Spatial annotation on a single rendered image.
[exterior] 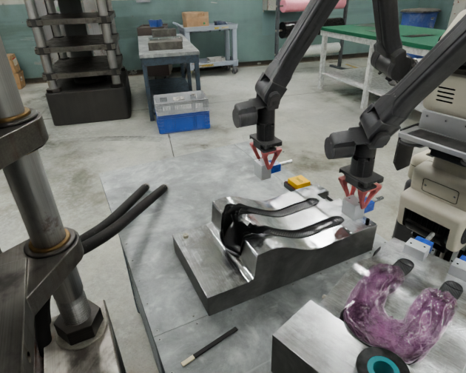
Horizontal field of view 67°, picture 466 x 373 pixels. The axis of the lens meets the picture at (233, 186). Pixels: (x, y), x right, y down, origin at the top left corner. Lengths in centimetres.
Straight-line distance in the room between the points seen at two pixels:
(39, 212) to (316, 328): 54
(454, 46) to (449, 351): 55
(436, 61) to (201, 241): 67
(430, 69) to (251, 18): 684
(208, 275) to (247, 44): 691
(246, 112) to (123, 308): 135
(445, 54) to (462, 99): 47
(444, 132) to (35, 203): 112
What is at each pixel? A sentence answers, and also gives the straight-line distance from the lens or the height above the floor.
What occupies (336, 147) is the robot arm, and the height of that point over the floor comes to 111.
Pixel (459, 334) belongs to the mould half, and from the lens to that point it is 81.
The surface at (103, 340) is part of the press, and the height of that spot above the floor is 79.
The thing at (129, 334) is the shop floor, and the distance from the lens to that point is 192.
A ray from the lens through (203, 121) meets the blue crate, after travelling 417.
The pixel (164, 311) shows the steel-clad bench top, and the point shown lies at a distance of 89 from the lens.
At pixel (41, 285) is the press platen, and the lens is 69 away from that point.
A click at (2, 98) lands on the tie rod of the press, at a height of 132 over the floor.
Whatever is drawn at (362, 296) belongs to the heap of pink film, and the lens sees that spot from 79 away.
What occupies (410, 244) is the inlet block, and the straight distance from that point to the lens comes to 100.
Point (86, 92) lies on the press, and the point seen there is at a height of 38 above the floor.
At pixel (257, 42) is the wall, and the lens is 764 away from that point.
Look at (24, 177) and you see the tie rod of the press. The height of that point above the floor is 119.
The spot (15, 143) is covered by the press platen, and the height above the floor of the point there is 127.
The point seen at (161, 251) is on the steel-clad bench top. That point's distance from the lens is 105.
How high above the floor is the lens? 146
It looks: 30 degrees down
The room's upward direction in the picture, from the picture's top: 2 degrees counter-clockwise
